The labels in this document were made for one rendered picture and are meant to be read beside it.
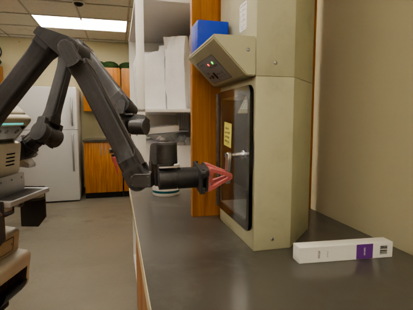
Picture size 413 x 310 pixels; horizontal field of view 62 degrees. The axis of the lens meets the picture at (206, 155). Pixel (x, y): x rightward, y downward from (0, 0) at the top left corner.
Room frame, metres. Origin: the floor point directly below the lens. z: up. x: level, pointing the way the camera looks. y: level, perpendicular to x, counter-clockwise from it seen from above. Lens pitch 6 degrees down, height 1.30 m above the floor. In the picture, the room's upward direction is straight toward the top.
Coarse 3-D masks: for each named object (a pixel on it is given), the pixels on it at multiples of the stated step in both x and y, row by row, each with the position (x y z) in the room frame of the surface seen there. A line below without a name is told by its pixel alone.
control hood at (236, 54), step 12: (216, 36) 0.88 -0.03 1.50; (228, 36) 0.89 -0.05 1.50; (240, 36) 0.90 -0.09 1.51; (252, 36) 0.91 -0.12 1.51; (204, 48) 0.98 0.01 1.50; (216, 48) 0.91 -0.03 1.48; (228, 48) 0.89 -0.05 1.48; (240, 48) 0.90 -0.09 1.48; (252, 48) 0.90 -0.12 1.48; (192, 60) 1.16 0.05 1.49; (228, 60) 0.92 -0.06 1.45; (240, 60) 0.90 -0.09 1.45; (252, 60) 0.90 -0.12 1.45; (228, 72) 0.99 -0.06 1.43; (240, 72) 0.92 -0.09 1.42; (252, 72) 0.90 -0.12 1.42; (216, 84) 1.16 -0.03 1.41
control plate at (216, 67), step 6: (204, 60) 1.06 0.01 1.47; (210, 60) 1.02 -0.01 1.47; (216, 60) 0.98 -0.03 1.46; (198, 66) 1.16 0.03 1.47; (204, 66) 1.11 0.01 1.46; (210, 66) 1.06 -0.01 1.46; (216, 66) 1.02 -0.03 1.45; (204, 72) 1.15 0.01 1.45; (210, 72) 1.10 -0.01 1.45; (216, 72) 1.06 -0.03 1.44; (216, 78) 1.10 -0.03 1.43; (222, 78) 1.06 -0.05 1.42; (228, 78) 1.02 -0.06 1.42
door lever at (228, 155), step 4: (228, 152) 0.94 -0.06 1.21; (244, 152) 0.94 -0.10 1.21; (228, 156) 0.94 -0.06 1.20; (232, 156) 0.94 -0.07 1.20; (236, 156) 0.94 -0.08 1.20; (240, 156) 0.95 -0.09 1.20; (244, 156) 0.94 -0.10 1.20; (228, 160) 0.94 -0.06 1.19; (228, 164) 0.94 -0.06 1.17; (228, 168) 0.94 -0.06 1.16
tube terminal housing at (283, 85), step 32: (224, 0) 1.17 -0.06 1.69; (256, 0) 0.91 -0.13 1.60; (288, 0) 0.93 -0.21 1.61; (256, 32) 0.91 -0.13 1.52; (288, 32) 0.93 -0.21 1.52; (256, 64) 0.91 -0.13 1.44; (288, 64) 0.93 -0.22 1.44; (256, 96) 0.91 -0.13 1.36; (288, 96) 0.93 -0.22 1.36; (256, 128) 0.91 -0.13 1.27; (288, 128) 0.93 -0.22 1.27; (256, 160) 0.91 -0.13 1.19; (288, 160) 0.93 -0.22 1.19; (256, 192) 0.91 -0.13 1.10; (288, 192) 0.93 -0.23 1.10; (256, 224) 0.91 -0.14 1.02; (288, 224) 0.93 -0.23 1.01
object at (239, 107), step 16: (224, 96) 1.13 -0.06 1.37; (240, 96) 0.98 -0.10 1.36; (224, 112) 1.13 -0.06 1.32; (240, 112) 0.98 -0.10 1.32; (240, 128) 0.98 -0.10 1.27; (240, 144) 0.98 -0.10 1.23; (224, 160) 1.13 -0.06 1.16; (240, 160) 0.98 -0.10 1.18; (240, 176) 0.97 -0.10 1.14; (224, 192) 1.12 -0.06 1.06; (240, 192) 0.97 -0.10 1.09; (224, 208) 1.12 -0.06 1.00; (240, 208) 0.97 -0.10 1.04; (240, 224) 0.97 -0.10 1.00
